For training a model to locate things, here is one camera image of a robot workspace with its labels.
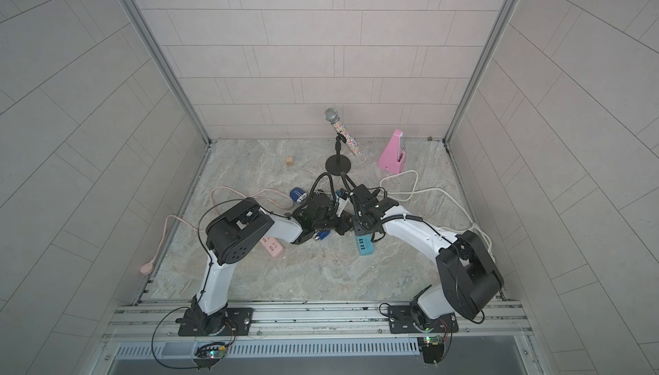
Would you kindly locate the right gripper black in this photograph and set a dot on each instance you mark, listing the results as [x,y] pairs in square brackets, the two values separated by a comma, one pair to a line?
[356,225]

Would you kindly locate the small blue electric shaver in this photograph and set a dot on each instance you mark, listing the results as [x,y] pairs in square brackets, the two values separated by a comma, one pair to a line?
[321,235]

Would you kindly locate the pink power strip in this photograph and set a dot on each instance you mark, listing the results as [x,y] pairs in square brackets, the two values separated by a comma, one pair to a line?
[272,246]

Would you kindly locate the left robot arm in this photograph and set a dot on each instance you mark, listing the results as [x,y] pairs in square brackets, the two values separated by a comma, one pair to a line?
[231,236]

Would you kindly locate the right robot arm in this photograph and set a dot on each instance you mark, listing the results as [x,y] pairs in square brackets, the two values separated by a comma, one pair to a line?
[469,277]

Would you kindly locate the teal power strip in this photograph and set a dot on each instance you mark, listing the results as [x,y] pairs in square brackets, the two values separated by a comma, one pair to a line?
[365,245]

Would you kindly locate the black microphone stand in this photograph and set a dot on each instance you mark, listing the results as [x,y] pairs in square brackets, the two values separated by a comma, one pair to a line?
[338,163]

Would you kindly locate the pink metronome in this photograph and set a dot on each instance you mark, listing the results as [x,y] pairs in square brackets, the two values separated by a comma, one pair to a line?
[393,158]

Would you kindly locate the glitter microphone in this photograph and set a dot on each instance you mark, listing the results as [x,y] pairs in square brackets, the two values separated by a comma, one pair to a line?
[332,116]

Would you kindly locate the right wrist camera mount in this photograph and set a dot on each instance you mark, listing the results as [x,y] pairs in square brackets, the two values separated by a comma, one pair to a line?
[342,202]

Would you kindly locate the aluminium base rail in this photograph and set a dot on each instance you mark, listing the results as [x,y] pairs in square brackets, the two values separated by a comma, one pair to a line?
[270,320]

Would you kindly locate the right corner aluminium post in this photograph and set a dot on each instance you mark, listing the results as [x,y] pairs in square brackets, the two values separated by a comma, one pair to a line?
[495,35]

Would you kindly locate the corner aluminium post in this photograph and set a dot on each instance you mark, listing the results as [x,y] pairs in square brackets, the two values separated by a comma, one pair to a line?
[495,35]
[164,66]

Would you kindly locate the left corner aluminium post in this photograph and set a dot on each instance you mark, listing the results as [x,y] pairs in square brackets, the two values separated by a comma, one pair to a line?
[164,66]

